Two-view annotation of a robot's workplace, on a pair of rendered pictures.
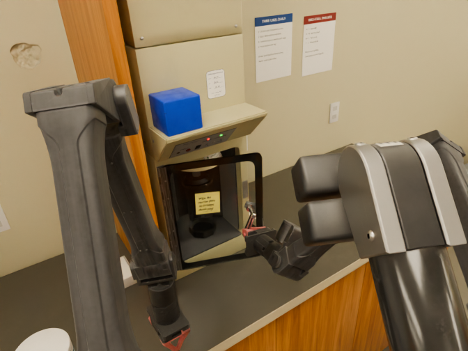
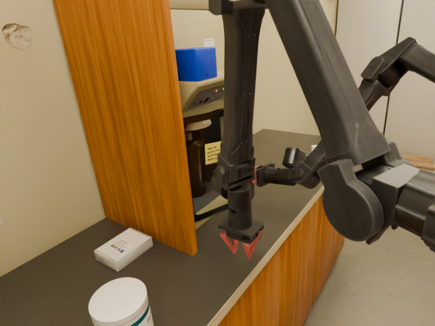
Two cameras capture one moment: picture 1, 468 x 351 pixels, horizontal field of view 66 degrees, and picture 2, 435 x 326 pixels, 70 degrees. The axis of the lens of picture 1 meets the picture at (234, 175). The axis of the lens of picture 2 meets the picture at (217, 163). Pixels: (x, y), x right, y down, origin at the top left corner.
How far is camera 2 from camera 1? 50 cm
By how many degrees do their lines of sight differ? 20
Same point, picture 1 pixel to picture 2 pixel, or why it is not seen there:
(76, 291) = (333, 78)
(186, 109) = (208, 58)
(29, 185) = (21, 173)
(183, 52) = (189, 18)
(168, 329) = (250, 230)
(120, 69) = (166, 14)
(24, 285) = (30, 279)
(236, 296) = not seen: hidden behind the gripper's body
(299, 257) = (319, 162)
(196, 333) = (232, 264)
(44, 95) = not seen: outside the picture
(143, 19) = not seen: outside the picture
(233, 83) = (219, 51)
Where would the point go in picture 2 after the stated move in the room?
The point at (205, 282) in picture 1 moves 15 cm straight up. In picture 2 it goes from (214, 230) to (211, 196)
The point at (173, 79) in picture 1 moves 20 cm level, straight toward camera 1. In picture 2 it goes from (184, 41) to (217, 39)
